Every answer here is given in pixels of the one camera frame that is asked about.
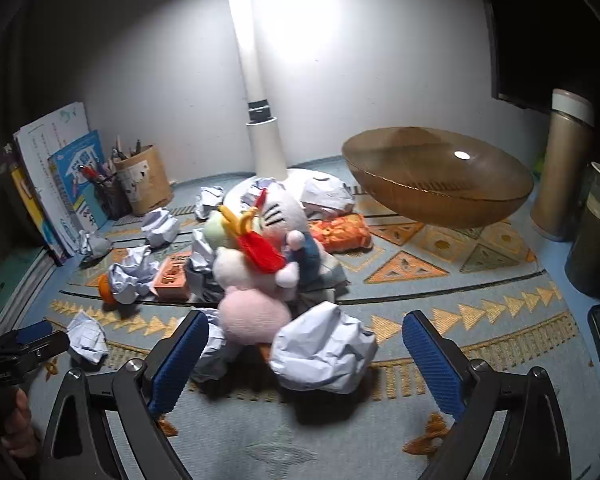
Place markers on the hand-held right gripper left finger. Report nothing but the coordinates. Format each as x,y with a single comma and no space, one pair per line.
180,360

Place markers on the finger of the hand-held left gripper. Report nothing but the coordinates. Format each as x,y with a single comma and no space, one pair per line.
50,346
30,332

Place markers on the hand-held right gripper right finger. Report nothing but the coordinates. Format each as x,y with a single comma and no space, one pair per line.
432,360

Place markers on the small orange box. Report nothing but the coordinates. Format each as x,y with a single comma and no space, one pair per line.
172,275

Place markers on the white cat plush toy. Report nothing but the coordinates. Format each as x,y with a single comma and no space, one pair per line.
277,215

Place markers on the woven brown basket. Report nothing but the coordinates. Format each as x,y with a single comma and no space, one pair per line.
435,180

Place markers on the person's left hand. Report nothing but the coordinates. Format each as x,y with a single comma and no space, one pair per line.
17,427

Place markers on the orange tangerine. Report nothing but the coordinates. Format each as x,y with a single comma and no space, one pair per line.
106,291

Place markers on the pink white green plush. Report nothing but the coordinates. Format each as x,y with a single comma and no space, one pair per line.
252,310

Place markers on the patterned blue orange mat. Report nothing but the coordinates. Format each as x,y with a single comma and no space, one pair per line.
430,270

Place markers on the yellow purple book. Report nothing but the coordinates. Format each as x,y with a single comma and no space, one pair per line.
25,200

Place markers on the blue cartoon workbook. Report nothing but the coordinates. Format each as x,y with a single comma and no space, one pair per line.
77,185

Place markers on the orange snack packet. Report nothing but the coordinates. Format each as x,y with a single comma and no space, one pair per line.
342,232

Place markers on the black mesh pen holder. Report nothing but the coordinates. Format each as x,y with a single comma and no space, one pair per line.
112,197

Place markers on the bunch of red pens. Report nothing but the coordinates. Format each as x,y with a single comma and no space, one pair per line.
92,172

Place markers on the tan cardboard pen holder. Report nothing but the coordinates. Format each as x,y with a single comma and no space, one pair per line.
147,180

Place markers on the dark green cup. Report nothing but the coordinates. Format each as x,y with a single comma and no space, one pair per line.
595,240

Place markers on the stack of books and papers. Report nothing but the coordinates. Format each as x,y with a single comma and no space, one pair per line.
55,130

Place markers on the bunch of dark pens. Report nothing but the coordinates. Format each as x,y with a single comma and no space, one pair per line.
125,150

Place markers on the tan thermos bottle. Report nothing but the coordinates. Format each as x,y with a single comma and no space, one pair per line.
560,180

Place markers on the white desk lamp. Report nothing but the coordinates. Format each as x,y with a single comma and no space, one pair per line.
262,135

